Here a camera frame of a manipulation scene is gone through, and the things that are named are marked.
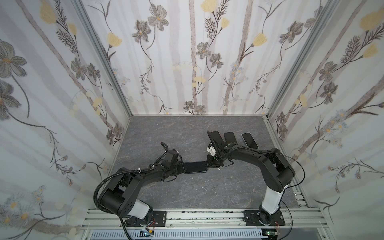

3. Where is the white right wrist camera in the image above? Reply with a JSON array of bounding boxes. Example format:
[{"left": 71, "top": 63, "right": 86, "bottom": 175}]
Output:
[{"left": 207, "top": 144, "right": 216, "bottom": 157}]

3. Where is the white slotted cable duct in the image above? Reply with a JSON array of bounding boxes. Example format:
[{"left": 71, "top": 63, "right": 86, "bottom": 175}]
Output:
[{"left": 88, "top": 229, "right": 268, "bottom": 240}]

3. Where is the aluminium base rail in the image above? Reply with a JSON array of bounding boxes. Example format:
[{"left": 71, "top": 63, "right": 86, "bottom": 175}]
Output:
[{"left": 80, "top": 208, "right": 335, "bottom": 240}]

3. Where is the purple-edged phone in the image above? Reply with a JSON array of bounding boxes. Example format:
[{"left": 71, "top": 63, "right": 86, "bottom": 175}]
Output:
[
  {"left": 207, "top": 131, "right": 226, "bottom": 149},
  {"left": 242, "top": 133, "right": 259, "bottom": 149}
]

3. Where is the right corner aluminium post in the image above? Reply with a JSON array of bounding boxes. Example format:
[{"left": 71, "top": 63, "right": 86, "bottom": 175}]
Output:
[{"left": 266, "top": 1, "right": 340, "bottom": 120}]

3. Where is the left corner aluminium post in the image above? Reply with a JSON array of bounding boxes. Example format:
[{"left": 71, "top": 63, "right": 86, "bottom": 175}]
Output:
[{"left": 71, "top": 0, "right": 134, "bottom": 120}]

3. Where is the corner aluminium post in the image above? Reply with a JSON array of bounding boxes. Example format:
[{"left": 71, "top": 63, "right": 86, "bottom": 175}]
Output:
[
  {"left": 71, "top": 0, "right": 134, "bottom": 120},
  {"left": 266, "top": 1, "right": 340, "bottom": 120}
]

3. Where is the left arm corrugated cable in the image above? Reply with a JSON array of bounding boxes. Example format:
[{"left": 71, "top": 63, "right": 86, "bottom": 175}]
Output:
[{"left": 93, "top": 167, "right": 155, "bottom": 215}]

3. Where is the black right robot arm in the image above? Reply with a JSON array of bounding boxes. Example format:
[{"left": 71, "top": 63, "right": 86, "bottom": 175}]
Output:
[{"left": 207, "top": 143, "right": 296, "bottom": 216}]

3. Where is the blue-edged phone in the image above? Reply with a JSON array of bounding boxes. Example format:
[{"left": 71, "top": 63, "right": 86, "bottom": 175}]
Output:
[
  {"left": 184, "top": 162, "right": 208, "bottom": 174},
  {"left": 224, "top": 132, "right": 238, "bottom": 145}
]

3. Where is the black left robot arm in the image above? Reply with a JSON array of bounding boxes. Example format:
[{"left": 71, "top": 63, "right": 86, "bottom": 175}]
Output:
[{"left": 93, "top": 150, "right": 185, "bottom": 220}]

